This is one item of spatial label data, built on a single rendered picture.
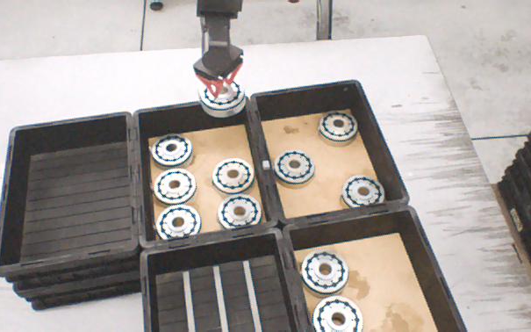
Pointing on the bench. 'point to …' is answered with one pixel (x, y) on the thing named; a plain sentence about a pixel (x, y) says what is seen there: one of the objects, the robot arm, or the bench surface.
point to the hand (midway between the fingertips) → (221, 88)
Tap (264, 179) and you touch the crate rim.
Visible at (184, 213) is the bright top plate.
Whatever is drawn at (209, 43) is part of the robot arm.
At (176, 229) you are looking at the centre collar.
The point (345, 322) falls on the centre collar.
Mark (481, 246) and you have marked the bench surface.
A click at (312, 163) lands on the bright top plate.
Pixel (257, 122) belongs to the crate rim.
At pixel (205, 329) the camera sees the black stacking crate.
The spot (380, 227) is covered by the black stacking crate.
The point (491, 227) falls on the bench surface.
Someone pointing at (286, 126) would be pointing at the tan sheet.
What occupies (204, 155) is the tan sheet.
